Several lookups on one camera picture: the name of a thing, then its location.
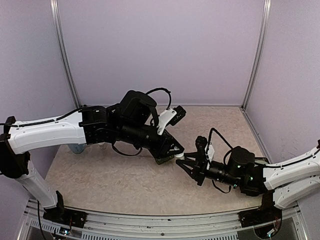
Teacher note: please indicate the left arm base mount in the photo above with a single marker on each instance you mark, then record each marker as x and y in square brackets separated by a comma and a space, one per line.
[65, 216]

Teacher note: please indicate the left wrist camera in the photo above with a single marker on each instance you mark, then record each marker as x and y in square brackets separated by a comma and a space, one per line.
[170, 116]

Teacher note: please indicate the left aluminium frame post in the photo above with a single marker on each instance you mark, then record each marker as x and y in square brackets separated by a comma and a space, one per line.
[63, 52]

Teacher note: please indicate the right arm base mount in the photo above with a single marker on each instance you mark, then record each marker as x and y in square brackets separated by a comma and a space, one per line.
[258, 216]

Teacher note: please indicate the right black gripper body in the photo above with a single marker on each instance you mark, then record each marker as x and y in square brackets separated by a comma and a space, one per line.
[201, 170]

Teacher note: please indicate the front aluminium rail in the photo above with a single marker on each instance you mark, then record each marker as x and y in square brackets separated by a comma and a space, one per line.
[109, 226]

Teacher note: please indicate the light blue mug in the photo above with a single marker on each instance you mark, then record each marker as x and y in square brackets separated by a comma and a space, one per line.
[76, 148]

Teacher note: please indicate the green weekly pill organizer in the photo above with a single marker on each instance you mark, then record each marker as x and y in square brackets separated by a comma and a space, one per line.
[163, 160]

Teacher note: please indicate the black floral square plate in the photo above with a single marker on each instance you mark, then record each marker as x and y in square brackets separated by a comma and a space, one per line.
[261, 161]

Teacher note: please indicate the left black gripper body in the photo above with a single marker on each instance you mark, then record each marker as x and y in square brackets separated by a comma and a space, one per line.
[157, 151]

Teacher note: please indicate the right aluminium frame post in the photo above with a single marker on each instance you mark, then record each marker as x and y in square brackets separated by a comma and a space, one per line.
[258, 53]

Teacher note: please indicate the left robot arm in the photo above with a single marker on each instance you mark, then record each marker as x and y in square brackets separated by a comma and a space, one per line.
[134, 120]

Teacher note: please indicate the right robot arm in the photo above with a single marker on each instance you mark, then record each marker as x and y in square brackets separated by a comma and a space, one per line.
[284, 182]

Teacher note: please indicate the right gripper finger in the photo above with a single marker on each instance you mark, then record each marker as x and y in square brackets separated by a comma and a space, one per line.
[190, 167]
[193, 155]

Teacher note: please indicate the aluminium frame post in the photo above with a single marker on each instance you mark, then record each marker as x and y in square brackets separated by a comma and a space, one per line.
[258, 53]
[63, 52]

